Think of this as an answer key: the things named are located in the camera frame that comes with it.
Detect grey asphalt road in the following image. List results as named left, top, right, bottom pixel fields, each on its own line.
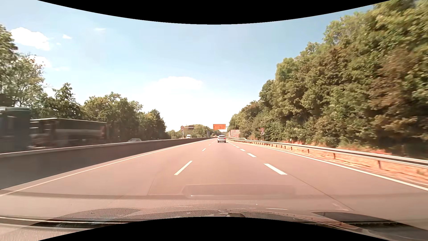
left=0, top=137, right=428, bottom=224

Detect road markings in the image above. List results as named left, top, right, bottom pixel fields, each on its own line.
left=0, top=138, right=428, bottom=197

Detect car's own bonnet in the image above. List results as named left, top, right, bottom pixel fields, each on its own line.
left=0, top=208, right=428, bottom=241

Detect row of trees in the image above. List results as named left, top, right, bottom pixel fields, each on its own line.
left=0, top=24, right=214, bottom=141

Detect wood of green trees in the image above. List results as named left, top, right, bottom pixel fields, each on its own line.
left=227, top=0, right=428, bottom=158

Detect concrete median barrier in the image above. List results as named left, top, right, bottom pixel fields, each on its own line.
left=0, top=137, right=214, bottom=190

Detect dry grass verge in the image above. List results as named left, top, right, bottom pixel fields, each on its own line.
left=234, top=138, right=428, bottom=187

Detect dark lorry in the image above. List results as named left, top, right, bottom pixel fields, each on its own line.
left=0, top=106, right=108, bottom=154

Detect metal guard rail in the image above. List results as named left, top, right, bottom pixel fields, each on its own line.
left=227, top=137, right=428, bottom=169

